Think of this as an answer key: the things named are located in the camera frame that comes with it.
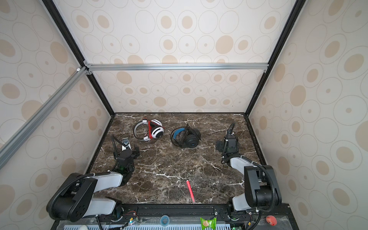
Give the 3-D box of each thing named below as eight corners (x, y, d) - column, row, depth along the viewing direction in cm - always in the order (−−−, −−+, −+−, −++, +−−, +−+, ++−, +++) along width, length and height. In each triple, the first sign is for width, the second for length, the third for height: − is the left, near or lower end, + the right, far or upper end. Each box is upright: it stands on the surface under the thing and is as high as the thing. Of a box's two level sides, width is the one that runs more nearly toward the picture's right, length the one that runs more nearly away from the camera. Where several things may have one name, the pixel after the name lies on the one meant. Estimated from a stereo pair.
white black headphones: (132, 141, 104) (128, 134, 97) (137, 126, 114) (133, 118, 107) (163, 141, 104) (161, 134, 97) (165, 126, 114) (163, 118, 107)
